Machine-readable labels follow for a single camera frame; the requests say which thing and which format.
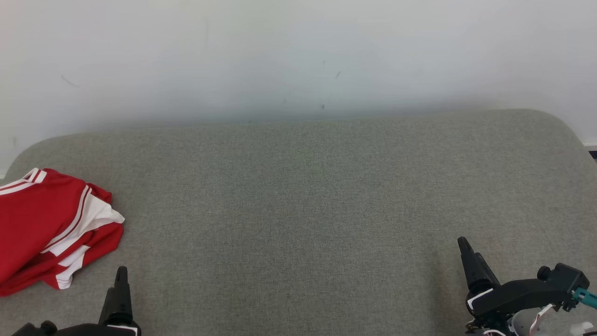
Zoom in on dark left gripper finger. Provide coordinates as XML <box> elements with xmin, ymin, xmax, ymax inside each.
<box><xmin>98</xmin><ymin>266</ymin><xmax>141</xmax><ymax>327</ymax></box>

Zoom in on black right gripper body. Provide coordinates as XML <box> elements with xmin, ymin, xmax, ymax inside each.
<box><xmin>465</xmin><ymin>278</ymin><xmax>574</xmax><ymax>336</ymax></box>

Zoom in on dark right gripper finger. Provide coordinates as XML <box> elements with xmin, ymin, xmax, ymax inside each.
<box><xmin>457</xmin><ymin>237</ymin><xmax>501</xmax><ymax>295</ymax></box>

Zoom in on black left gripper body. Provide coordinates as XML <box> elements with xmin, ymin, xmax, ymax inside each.
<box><xmin>56</xmin><ymin>323</ymin><xmax>141</xmax><ymax>336</ymax></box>

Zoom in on red basketball jersey number 23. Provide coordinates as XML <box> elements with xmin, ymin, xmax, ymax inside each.
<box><xmin>0</xmin><ymin>168</ymin><xmax>125</xmax><ymax>258</ymax></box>

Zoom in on red white right arm wires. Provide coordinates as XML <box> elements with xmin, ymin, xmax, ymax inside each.
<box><xmin>528</xmin><ymin>303</ymin><xmax>556</xmax><ymax>336</ymax></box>

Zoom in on teal right camera cable plug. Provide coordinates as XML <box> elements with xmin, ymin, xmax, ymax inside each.
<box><xmin>573</xmin><ymin>287</ymin><xmax>597</xmax><ymax>309</ymax></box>

